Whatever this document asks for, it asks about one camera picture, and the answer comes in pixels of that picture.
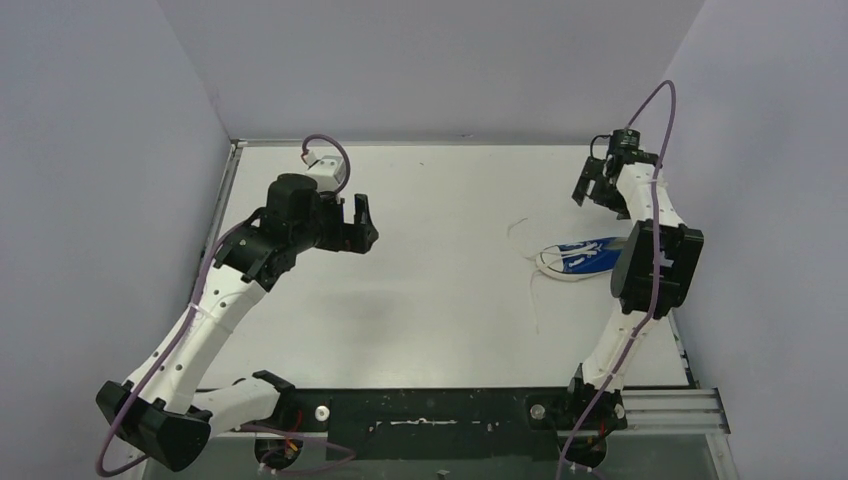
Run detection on blue canvas sneaker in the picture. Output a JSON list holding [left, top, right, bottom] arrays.
[[534, 237, 626, 282]]

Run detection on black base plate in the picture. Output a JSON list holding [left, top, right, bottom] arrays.
[[228, 387, 627, 463]]

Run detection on white shoelace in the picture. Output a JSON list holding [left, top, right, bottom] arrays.
[[505, 217, 601, 333]]

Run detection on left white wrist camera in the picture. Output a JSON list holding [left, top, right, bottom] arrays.
[[306, 156, 347, 192]]

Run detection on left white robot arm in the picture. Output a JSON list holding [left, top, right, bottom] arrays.
[[96, 173, 379, 472]]

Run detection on aluminium frame rail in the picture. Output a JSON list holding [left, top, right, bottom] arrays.
[[619, 388, 730, 435]]

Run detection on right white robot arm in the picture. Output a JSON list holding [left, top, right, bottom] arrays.
[[562, 163, 704, 432]]

